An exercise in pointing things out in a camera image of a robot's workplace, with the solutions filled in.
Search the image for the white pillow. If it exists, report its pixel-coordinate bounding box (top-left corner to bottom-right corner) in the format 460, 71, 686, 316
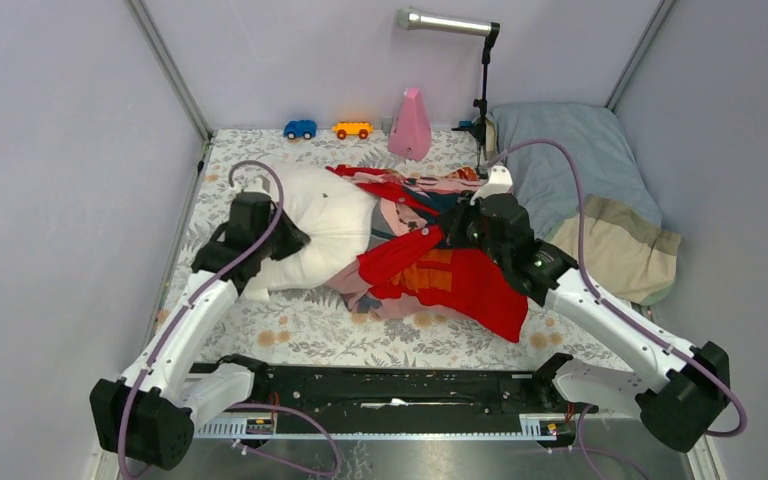
242, 163, 378, 302

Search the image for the red patterned pillowcase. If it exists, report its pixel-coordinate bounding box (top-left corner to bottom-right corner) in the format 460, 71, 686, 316
327, 165, 529, 343

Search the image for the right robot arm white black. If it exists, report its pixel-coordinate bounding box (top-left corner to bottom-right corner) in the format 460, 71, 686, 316
437, 194, 736, 453

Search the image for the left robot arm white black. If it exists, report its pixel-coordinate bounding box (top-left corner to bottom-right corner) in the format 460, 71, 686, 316
90, 192, 310, 470

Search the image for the blue and beige pillow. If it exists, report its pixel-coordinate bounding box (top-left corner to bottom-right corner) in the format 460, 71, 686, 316
488, 102, 682, 305

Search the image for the blue toy car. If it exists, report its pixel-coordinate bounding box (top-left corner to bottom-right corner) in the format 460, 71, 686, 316
283, 119, 317, 140

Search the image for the pink metronome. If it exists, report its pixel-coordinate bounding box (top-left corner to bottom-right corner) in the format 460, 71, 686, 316
387, 87, 432, 162

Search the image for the orange toy car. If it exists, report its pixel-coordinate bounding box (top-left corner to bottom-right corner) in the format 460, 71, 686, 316
332, 122, 374, 140

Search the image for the floral table mat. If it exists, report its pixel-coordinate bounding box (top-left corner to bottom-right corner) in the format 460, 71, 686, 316
157, 129, 623, 371

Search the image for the silver lamp on black stand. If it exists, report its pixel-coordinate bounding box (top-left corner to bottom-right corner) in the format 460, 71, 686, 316
395, 6, 503, 177

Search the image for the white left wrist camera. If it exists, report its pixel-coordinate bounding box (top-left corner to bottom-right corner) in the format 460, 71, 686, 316
243, 177, 278, 200

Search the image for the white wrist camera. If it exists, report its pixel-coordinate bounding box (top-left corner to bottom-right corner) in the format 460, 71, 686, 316
243, 177, 278, 200
470, 165, 513, 205

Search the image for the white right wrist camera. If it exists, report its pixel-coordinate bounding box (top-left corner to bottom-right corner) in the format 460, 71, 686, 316
470, 165, 513, 205

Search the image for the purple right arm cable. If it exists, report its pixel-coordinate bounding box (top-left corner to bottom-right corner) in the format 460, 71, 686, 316
486, 138, 750, 480

